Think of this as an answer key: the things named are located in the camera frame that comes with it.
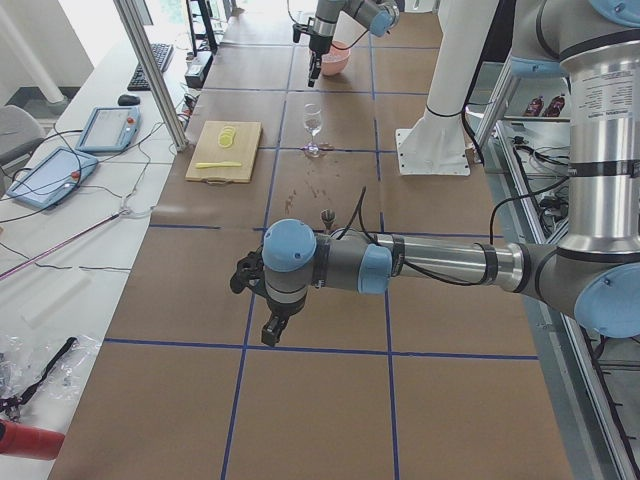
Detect steel cocktail jigger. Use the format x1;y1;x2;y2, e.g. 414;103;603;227
321;209;336;233

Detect blue teach pendant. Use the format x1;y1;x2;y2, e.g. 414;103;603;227
7;147;98;209
76;106;140;155

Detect clear ice cubes pile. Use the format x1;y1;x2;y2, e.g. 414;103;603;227
323;54;344;63

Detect aluminium frame post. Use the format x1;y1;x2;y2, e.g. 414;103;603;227
113;0;188;152

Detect black strap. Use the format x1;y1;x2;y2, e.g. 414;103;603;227
9;336;78;406

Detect pink plastic bowl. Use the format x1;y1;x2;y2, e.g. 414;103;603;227
321;40;351;76

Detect bamboo cutting board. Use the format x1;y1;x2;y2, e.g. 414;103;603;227
185;121;262;183

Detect red bottle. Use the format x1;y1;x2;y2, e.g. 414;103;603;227
0;420;65;460

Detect long metal rod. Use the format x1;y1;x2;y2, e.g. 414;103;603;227
0;208;130;280

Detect yellow plastic knife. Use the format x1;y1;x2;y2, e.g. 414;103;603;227
195;161;243;169

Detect yellow lemon slices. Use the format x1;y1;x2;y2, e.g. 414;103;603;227
217;125;237;149

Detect far blue teach pendant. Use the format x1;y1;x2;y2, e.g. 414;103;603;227
76;106;140;155

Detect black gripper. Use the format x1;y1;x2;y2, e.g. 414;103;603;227
307;17;334;88
261;299;303;347

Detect black computer mouse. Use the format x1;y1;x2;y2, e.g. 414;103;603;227
117;94;141;106

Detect near blue teach pendant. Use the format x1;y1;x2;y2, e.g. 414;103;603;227
7;147;98;209

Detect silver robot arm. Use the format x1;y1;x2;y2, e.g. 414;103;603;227
256;1;639;346
294;0;400;87

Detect black keyboard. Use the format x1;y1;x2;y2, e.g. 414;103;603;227
126;42;176;92

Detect clear wine glass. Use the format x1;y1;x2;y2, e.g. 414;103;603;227
303;103;322;158

